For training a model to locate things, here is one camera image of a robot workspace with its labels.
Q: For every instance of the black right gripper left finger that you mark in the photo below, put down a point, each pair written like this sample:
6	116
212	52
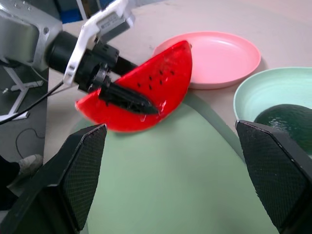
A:
56	195

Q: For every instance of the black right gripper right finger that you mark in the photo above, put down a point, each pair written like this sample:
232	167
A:
280	175

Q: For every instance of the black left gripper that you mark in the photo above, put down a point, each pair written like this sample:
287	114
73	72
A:
90	63

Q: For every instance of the red watermelon slice toy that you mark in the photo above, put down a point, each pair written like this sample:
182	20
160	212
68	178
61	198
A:
165	63

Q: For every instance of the dark green rounded item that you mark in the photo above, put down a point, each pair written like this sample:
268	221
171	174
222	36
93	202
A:
287	117

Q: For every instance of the mint green plate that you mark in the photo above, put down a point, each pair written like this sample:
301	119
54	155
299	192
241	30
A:
268	87

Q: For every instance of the pink plate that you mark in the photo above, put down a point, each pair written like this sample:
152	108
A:
219	58

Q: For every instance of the grey shoe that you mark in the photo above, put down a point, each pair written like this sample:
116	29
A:
30	163

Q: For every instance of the dark trouser leg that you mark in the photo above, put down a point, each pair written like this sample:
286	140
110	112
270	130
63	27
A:
7	180

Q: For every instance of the blue box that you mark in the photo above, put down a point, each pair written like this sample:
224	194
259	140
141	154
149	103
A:
70	11

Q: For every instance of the white metal stand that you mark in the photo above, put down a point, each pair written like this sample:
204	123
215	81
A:
23	86

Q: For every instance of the green table mat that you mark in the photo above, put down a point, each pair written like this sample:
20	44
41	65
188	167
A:
170	182

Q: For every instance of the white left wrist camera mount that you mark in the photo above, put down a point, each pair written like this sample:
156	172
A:
80	46

